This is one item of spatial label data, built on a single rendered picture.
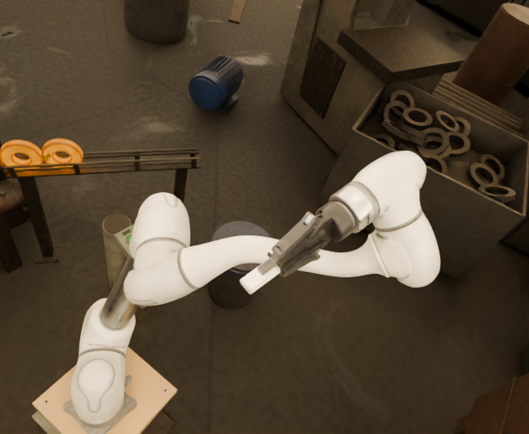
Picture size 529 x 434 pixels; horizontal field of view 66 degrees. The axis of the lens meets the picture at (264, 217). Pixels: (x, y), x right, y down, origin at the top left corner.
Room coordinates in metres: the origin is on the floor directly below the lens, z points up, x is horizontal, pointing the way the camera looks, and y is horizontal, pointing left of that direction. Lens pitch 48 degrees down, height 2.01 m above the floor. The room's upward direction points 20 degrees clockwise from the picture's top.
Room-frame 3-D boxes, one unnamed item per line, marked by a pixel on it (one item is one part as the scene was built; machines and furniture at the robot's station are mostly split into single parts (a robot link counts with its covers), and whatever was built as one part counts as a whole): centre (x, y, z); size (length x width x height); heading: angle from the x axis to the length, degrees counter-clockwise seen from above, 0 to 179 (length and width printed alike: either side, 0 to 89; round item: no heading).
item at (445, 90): (3.63, -1.44, 0.16); 1.20 x 0.81 x 0.32; 72
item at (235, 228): (1.22, 0.05, 0.22); 0.32 x 0.32 x 0.43
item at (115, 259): (1.02, 0.60, 0.26); 0.12 x 0.12 x 0.52
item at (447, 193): (2.28, -0.88, 0.39); 1.03 x 0.83 x 0.77; 77
